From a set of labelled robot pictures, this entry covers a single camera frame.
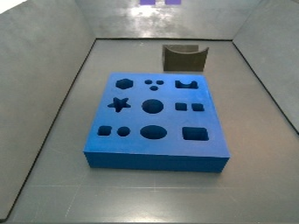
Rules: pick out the blue foam shape board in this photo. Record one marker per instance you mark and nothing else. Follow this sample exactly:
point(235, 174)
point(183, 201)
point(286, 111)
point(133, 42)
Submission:
point(156, 124)

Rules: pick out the purple double-square block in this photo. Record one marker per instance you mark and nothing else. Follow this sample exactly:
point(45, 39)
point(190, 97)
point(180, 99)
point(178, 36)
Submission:
point(167, 2)

